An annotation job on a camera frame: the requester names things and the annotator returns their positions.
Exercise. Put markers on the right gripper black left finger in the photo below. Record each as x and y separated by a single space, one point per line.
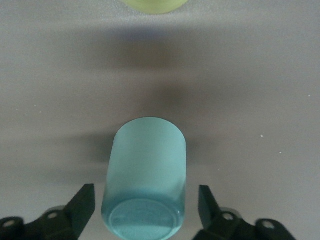
80 215

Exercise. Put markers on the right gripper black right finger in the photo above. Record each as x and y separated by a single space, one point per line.
210 217

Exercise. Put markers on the pale teal cup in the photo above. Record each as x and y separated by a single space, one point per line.
147 162

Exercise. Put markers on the yellow cup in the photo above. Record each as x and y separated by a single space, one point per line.
152 6

